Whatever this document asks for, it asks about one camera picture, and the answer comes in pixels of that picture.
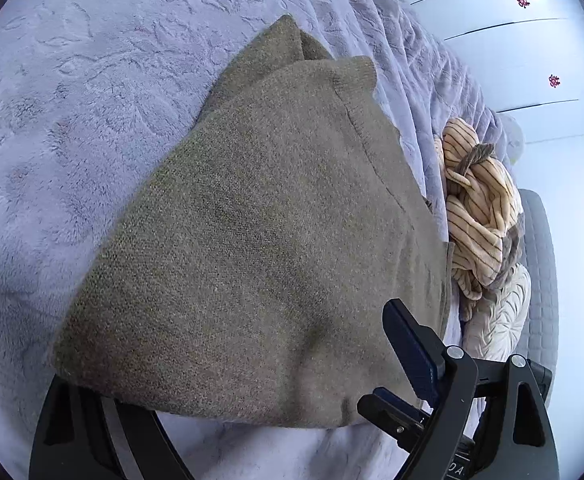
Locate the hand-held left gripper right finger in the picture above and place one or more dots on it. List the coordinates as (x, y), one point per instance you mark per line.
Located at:
(412, 345)

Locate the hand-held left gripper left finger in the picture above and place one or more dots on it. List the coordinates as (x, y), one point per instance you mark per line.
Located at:
(79, 440)

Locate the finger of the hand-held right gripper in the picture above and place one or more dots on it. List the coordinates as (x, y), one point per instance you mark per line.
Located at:
(382, 412)

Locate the brown knit sweater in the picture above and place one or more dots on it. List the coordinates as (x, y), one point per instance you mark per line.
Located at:
(252, 240)

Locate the white round pleated pillow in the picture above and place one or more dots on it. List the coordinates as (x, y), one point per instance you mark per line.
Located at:
(507, 310)

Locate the beige striped cloth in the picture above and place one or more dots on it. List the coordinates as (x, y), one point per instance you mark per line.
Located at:
(477, 220)

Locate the grey quilted headboard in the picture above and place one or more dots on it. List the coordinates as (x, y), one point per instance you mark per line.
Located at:
(539, 270)

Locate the pink sticker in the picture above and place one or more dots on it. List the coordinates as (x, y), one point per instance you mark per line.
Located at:
(553, 80)
(522, 0)

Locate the white wardrobe doors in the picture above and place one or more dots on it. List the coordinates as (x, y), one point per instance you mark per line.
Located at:
(522, 50)

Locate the lavender plush blanket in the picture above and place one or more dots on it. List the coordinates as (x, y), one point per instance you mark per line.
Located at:
(71, 110)

